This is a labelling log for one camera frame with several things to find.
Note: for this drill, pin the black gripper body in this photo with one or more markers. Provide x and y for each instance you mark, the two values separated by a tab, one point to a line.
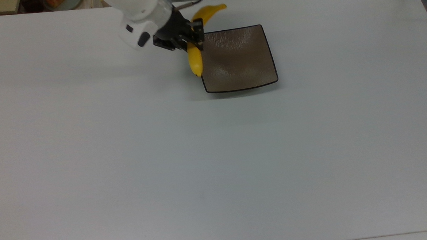
174	30

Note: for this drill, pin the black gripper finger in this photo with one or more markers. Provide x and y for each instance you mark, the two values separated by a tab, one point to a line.
193	44
198	26

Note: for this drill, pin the square brown ceramic plate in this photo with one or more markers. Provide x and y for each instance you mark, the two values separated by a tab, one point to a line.
237	58

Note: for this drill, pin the orange object in bowl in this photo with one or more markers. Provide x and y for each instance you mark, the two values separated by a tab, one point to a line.
61	1

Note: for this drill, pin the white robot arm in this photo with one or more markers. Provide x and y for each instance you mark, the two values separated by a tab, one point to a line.
138	18

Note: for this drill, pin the yellow banana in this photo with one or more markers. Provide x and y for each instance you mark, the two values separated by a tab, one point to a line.
195	60

